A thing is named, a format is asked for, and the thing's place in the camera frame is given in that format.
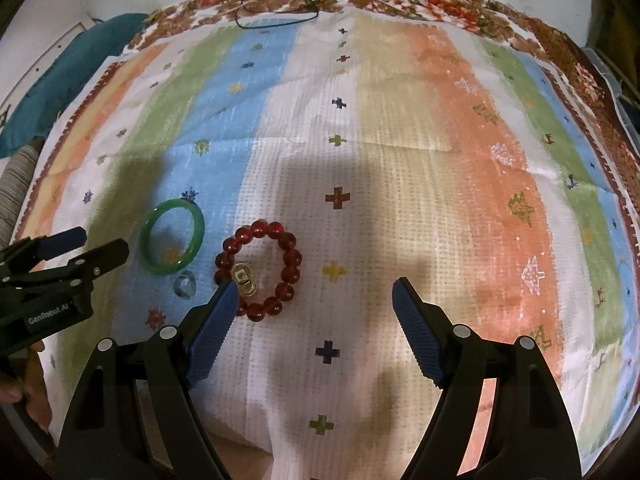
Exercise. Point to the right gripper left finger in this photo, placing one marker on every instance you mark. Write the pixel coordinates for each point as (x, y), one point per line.
(132, 415)

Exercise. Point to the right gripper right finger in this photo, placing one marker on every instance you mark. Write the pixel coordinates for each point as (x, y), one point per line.
(529, 434)

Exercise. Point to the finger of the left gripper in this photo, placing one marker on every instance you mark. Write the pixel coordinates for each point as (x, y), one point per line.
(92, 264)
(24, 255)

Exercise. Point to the green jade bangle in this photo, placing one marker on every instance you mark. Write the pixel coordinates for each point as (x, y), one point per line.
(171, 236)

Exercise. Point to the person's left hand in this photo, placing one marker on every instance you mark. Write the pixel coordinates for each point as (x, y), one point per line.
(24, 380)

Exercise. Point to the grey striped bolster pillow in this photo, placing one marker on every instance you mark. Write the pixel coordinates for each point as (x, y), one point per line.
(16, 178)

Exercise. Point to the teal pillow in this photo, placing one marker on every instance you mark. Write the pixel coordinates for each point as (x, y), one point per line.
(59, 85)

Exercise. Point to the striped colourful woven cloth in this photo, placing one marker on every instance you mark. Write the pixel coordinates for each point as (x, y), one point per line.
(389, 149)

